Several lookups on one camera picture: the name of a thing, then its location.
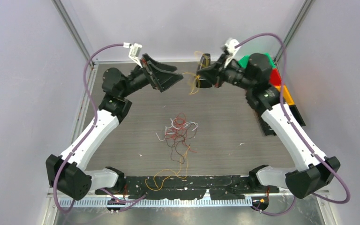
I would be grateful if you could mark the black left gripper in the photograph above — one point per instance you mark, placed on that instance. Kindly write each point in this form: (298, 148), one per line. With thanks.
(161, 78)

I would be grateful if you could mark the black metronome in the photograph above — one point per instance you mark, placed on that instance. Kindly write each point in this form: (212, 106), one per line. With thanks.
(204, 61)

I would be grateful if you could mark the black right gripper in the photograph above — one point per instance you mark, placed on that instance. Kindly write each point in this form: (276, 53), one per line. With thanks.
(215, 74)

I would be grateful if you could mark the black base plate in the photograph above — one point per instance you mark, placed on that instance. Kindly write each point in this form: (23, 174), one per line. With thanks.
(219, 187)

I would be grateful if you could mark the yellow plastic bin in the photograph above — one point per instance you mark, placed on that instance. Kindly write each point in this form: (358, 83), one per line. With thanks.
(287, 96)

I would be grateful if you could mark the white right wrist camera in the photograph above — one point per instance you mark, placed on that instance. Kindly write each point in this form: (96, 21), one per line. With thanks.
(230, 49)

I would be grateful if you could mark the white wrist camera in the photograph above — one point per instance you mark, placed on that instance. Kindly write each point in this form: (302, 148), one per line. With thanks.
(134, 51)
(230, 49)

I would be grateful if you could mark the green plastic bin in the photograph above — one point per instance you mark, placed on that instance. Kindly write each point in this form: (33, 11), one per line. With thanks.
(245, 60)

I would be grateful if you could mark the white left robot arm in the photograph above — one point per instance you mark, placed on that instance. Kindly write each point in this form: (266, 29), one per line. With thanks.
(67, 172)

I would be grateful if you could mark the red plastic bin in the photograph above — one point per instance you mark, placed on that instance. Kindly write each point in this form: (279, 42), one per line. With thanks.
(275, 78)

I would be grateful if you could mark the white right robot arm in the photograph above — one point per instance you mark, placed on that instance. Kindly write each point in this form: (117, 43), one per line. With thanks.
(312, 168)

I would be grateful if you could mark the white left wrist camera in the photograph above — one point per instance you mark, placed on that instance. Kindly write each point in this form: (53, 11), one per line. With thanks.
(134, 51)

